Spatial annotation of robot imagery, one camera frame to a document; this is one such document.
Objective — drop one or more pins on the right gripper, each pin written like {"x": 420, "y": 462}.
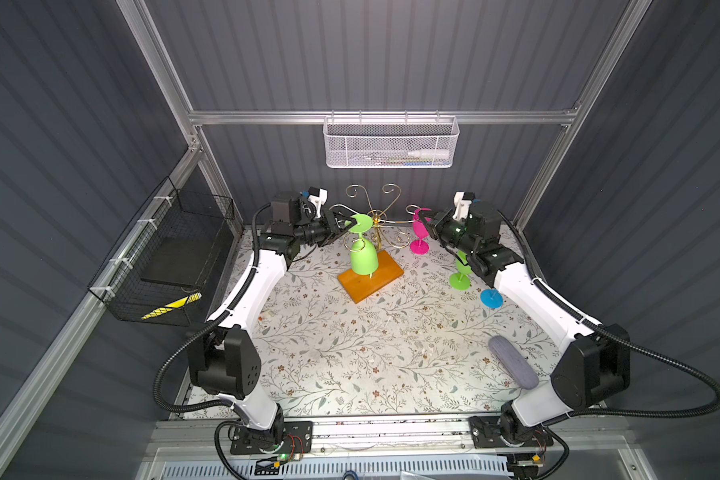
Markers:
{"x": 441, "y": 219}

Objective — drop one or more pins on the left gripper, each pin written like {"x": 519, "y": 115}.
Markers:
{"x": 328, "y": 227}

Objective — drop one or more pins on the pink wine glass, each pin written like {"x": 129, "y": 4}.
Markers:
{"x": 419, "y": 246}

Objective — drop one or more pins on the green wine glass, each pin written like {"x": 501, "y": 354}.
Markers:
{"x": 363, "y": 253}
{"x": 460, "y": 279}

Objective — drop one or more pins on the gold wire glass rack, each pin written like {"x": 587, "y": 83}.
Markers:
{"x": 385, "y": 234}

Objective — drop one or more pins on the blue wine glass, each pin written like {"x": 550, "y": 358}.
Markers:
{"x": 491, "y": 298}

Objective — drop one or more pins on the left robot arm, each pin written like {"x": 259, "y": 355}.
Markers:
{"x": 224, "y": 361}

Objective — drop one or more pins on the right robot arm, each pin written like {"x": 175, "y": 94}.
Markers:
{"x": 591, "y": 367}

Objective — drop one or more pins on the floral table mat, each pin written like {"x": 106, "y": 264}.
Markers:
{"x": 416, "y": 346}

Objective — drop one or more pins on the purple oblong case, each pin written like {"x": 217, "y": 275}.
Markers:
{"x": 514, "y": 362}

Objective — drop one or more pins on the white wire mesh basket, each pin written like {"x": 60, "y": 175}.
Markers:
{"x": 390, "y": 141}

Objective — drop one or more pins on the black wire basket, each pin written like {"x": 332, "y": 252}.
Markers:
{"x": 168, "y": 267}

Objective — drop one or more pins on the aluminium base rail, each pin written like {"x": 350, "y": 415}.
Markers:
{"x": 409, "y": 434}

